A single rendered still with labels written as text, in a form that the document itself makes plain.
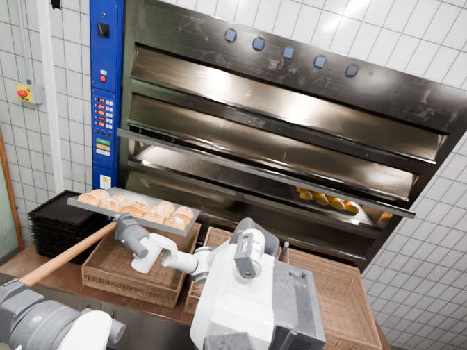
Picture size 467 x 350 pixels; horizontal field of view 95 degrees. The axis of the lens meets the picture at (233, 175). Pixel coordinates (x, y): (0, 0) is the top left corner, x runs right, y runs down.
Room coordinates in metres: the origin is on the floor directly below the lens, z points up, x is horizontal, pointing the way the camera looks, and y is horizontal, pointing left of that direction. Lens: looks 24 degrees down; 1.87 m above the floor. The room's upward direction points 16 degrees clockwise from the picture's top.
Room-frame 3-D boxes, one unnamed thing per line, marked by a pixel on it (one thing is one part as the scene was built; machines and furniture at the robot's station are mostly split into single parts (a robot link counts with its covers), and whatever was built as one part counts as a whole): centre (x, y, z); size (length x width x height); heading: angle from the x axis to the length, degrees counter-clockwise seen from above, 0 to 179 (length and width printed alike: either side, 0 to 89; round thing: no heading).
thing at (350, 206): (1.75, -0.76, 1.21); 0.61 x 0.48 x 0.06; 1
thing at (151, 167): (1.32, -0.19, 1.16); 1.80 x 0.06 x 0.04; 91
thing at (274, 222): (1.30, -0.19, 1.02); 1.79 x 0.11 x 0.19; 91
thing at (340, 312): (1.04, -0.80, 0.72); 0.56 x 0.49 x 0.28; 90
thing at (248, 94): (1.30, -0.19, 1.80); 1.79 x 0.11 x 0.19; 91
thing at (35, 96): (1.23, 1.31, 1.46); 0.10 x 0.07 x 0.10; 91
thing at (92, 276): (1.02, 0.39, 0.72); 0.56 x 0.49 x 0.28; 91
